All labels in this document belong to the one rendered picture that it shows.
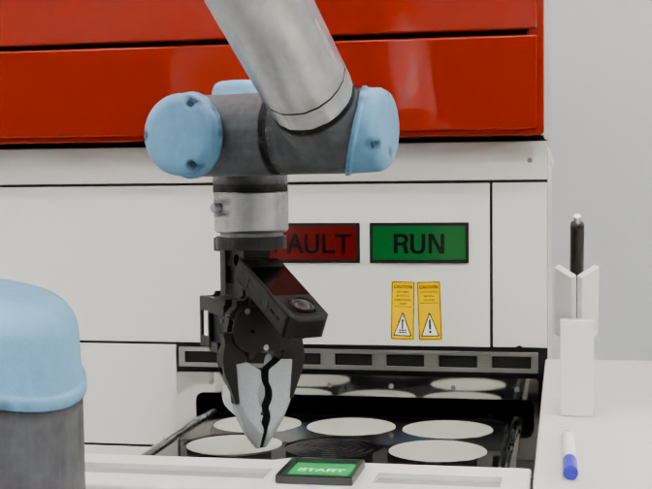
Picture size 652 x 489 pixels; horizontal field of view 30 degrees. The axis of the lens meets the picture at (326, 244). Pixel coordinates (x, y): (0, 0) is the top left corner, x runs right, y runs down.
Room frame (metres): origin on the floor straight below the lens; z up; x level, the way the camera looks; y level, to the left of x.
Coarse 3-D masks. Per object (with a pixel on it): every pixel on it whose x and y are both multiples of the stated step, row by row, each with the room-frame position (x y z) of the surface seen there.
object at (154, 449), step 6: (210, 408) 1.45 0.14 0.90; (204, 414) 1.41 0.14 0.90; (210, 414) 1.42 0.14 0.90; (192, 420) 1.38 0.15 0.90; (198, 420) 1.38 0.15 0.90; (204, 420) 1.40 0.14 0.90; (186, 426) 1.34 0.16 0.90; (192, 426) 1.35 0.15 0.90; (174, 432) 1.31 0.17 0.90; (180, 432) 1.32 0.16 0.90; (186, 432) 1.33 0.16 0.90; (174, 438) 1.29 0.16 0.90; (156, 444) 1.25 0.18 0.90; (162, 444) 1.26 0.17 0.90; (168, 444) 1.27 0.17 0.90; (150, 450) 1.22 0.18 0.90; (156, 450) 1.23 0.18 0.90
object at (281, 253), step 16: (288, 240) 1.47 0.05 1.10; (304, 240) 1.47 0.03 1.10; (320, 240) 1.46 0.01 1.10; (336, 240) 1.46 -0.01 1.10; (352, 240) 1.46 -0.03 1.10; (272, 256) 1.47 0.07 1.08; (288, 256) 1.47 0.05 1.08; (304, 256) 1.47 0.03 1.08; (320, 256) 1.46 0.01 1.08; (336, 256) 1.46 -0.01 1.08; (352, 256) 1.46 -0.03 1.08
